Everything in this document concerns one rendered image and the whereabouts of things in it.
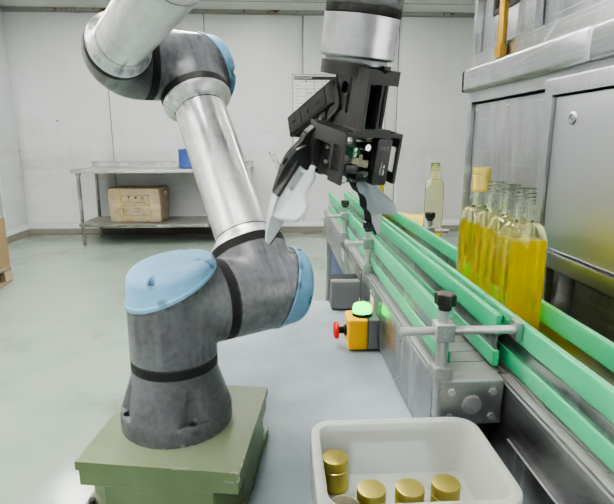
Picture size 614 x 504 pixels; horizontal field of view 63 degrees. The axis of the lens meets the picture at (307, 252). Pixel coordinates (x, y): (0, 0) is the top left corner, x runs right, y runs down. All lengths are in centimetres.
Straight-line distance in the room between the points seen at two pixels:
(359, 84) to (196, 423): 47
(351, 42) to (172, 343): 40
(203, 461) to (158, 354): 14
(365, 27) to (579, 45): 56
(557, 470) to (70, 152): 679
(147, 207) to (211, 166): 543
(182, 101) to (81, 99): 621
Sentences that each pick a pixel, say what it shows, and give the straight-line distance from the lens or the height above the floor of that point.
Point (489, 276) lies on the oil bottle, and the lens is 89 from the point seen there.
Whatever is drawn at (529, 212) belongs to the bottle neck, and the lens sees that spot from 82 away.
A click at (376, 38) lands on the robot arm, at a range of 52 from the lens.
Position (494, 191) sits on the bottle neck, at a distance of 92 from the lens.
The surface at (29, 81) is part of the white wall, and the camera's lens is 731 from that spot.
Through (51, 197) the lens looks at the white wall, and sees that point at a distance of 727.
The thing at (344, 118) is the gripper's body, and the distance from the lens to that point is 54.
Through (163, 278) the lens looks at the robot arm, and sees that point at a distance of 64.
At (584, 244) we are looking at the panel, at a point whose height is 104.
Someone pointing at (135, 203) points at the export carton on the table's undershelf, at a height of 48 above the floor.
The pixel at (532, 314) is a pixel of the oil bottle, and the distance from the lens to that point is 85.
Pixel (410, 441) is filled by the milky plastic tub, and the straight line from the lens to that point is 74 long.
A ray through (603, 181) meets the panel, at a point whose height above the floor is 115.
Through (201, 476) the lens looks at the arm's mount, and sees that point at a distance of 67.
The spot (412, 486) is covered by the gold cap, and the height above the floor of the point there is 81.
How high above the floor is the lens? 121
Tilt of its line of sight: 13 degrees down
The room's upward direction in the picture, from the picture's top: straight up
